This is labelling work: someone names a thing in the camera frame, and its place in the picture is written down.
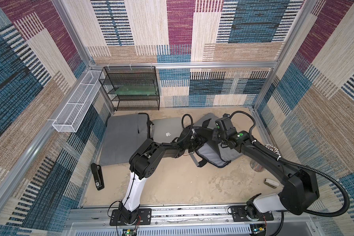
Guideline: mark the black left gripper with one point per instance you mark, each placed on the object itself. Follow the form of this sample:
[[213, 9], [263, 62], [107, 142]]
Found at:
[[200, 142]]

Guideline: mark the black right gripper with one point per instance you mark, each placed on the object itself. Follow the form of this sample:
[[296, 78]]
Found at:
[[214, 135]]

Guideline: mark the silver Apple laptop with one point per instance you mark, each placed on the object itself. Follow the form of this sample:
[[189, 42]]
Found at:
[[166, 130]]

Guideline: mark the grey laptop bag with handles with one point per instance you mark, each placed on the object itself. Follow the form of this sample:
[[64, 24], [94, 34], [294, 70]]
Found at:
[[211, 152]]

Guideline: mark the grey zippered laptop sleeve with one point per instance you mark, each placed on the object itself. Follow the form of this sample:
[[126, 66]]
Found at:
[[123, 136]]

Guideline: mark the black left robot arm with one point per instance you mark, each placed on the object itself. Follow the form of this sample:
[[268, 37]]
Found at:
[[143, 164]]

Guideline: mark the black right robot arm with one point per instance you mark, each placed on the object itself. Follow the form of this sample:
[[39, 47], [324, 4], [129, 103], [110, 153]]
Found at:
[[300, 186]]

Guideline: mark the cup of coloured pencils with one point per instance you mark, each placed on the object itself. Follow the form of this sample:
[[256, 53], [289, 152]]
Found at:
[[264, 159]]

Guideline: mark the green board on shelf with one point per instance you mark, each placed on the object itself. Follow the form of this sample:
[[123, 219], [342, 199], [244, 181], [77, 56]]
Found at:
[[134, 90]]

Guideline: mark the black wire mesh shelf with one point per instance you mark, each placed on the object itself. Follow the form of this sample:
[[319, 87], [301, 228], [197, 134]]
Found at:
[[113, 77]]

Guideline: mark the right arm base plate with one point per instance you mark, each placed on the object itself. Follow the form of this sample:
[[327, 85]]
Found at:
[[243, 213]]

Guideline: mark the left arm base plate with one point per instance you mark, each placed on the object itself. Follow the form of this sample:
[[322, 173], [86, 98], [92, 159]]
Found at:
[[126, 218]]

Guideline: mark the black tool at left wall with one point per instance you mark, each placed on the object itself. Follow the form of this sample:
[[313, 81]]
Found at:
[[98, 176]]

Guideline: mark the white wire mesh basket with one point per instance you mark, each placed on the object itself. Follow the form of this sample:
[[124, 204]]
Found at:
[[74, 111]]

